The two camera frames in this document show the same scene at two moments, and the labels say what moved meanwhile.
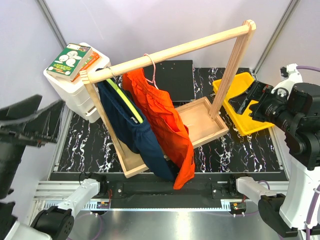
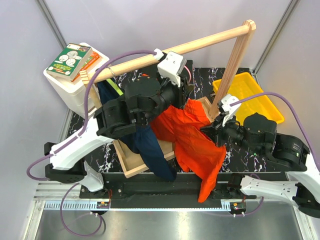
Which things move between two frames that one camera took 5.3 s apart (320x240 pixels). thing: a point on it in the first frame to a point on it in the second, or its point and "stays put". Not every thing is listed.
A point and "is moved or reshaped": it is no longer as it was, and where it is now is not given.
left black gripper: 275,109 to 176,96
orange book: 93,57 stays put
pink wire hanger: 153,81 to 190,73
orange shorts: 164,115 is moved or reshaped
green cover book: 68,62 stays put
